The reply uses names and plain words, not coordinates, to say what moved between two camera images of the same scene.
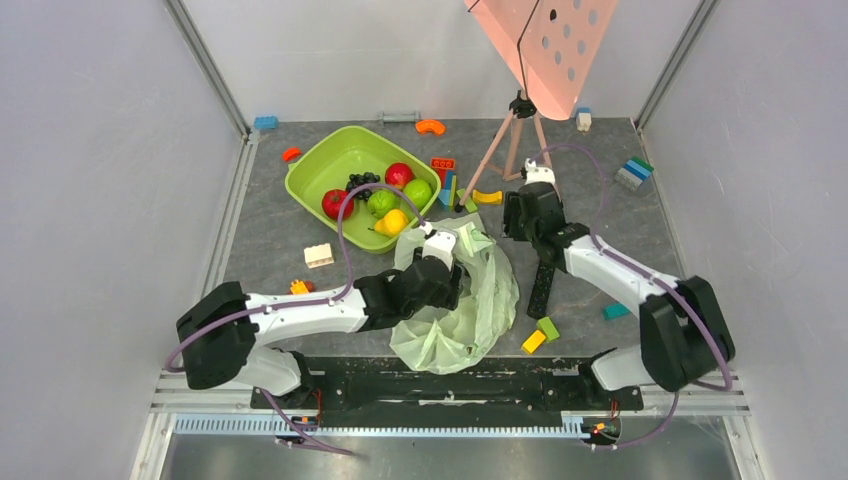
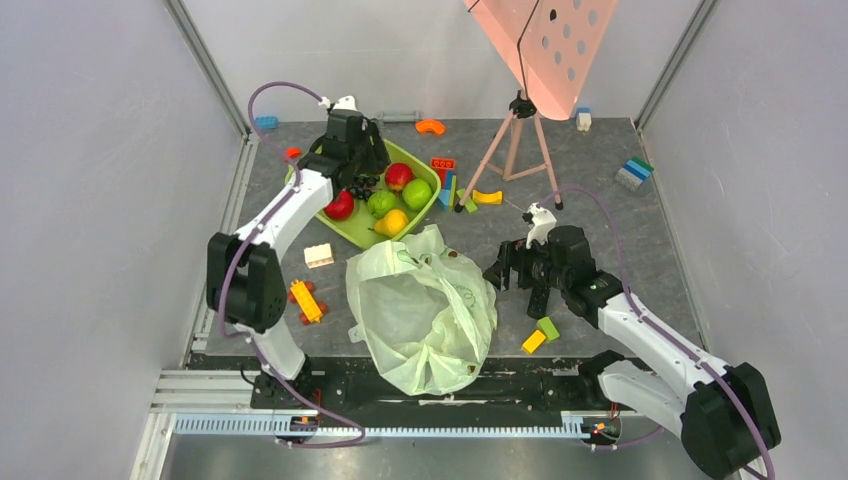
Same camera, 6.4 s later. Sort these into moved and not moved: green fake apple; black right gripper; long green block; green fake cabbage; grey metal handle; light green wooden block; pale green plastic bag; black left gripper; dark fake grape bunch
Moved: black left gripper; pale green plastic bag; black right gripper
Not moved: green fake apple; dark fake grape bunch; green fake cabbage; light green wooden block; grey metal handle; long green block
